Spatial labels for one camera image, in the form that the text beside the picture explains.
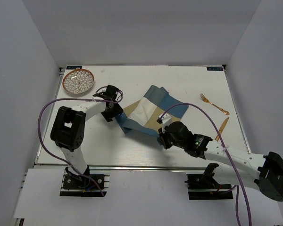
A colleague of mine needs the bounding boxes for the blue beige checked placemat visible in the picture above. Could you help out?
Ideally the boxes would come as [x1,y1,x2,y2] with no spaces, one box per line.
[116,85,189,138]

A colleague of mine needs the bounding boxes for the floral patterned ceramic plate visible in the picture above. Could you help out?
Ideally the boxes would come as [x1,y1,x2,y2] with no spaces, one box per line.
[62,69,95,95]

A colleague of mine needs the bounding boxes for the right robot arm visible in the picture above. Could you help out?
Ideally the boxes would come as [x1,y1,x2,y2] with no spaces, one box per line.
[158,120,283,202]

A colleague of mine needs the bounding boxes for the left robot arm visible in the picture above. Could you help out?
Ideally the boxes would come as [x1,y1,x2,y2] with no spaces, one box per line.
[50,85,123,188]

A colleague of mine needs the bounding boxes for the gold knife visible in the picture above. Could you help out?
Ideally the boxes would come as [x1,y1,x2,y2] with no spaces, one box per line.
[215,117,229,141]

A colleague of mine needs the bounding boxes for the gold fork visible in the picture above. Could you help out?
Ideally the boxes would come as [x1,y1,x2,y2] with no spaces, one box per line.
[200,93,230,115]

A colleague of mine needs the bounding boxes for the left blue corner sticker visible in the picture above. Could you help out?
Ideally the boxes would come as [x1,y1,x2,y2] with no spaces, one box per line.
[66,65,82,70]

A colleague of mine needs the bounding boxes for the blue corner sticker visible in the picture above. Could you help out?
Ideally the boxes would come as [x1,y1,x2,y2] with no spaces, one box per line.
[66,65,82,70]
[207,67,224,71]

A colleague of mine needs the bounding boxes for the right blue corner sticker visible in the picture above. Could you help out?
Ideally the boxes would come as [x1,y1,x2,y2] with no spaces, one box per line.
[207,67,224,71]

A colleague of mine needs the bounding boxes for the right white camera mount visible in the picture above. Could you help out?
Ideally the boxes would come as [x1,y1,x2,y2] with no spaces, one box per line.
[157,113,172,129]

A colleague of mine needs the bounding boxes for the aluminium table edge rail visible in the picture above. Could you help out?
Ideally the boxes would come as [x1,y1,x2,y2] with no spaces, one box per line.
[35,163,259,172]

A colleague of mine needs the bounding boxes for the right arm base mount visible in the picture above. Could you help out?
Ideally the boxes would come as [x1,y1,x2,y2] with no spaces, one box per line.
[185,163,233,200]

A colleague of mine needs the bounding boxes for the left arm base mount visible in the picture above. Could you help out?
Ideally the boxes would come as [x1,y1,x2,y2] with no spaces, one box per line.
[59,167,110,197]

